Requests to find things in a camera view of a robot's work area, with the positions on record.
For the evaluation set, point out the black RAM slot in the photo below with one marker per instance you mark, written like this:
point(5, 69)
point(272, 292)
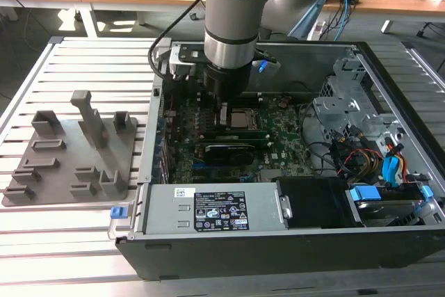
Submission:
point(236, 142)
point(255, 103)

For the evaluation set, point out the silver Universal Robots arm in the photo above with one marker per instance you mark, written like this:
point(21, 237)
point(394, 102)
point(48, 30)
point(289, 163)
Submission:
point(229, 15)

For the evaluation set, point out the CPU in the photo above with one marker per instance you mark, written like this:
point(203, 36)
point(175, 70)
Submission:
point(243, 119)

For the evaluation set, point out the green motherboard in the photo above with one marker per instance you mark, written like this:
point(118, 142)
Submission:
point(288, 144)

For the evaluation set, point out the silver metal drive cage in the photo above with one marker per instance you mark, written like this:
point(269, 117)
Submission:
point(333, 112)

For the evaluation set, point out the blue case latch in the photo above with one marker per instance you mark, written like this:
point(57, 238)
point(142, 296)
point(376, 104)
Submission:
point(117, 213)

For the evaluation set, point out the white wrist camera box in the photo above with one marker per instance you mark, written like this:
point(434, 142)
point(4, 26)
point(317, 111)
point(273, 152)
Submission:
point(180, 67)

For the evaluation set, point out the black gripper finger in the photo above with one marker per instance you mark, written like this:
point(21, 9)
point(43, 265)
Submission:
point(224, 112)

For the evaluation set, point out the CPU socket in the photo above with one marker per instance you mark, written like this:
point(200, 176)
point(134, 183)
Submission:
point(259, 121)

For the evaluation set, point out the white power strip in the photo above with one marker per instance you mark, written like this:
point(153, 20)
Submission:
point(318, 31)

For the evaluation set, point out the black open PC case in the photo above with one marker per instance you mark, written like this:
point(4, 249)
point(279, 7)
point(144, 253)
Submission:
point(243, 255)

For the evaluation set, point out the black graphics card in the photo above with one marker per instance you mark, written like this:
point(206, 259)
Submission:
point(229, 154)

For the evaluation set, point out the black plastic shroud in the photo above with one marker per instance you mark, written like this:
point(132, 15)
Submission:
point(313, 203)

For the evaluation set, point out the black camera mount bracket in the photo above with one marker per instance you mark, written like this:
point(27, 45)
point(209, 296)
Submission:
point(186, 54)

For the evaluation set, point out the green RAM stick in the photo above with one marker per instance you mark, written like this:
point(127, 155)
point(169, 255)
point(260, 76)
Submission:
point(243, 135)

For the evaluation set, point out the grey parts rack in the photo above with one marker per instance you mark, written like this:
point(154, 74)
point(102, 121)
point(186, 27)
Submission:
point(69, 158)

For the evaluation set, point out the hard disk in blue carrier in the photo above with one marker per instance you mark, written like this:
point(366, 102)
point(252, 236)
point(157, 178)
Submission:
point(375, 208)

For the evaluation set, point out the grey power supply with label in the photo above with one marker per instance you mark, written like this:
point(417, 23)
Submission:
point(163, 210)

